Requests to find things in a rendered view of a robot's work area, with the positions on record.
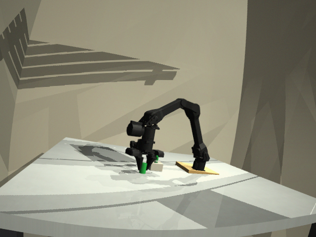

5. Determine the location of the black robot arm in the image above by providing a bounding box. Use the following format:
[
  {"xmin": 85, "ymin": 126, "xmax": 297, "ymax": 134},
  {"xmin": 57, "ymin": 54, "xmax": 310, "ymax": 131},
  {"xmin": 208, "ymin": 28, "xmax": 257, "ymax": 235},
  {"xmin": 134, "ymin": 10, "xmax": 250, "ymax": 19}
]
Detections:
[{"xmin": 127, "ymin": 98, "xmax": 210, "ymax": 171}]

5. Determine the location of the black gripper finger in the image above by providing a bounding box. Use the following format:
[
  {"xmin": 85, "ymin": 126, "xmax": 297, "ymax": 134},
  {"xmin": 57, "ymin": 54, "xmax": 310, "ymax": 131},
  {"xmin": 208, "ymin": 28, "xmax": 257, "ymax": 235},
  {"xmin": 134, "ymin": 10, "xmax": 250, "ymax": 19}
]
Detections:
[
  {"xmin": 146, "ymin": 155, "xmax": 157, "ymax": 170},
  {"xmin": 135, "ymin": 157, "xmax": 144, "ymax": 171}
]

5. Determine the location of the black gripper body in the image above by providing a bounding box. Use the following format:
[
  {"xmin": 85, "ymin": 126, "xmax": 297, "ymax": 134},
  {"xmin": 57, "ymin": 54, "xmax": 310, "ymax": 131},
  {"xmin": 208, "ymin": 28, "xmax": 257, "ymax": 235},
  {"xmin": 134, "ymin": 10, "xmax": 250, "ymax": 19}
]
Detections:
[{"xmin": 125, "ymin": 137, "xmax": 164, "ymax": 158}]

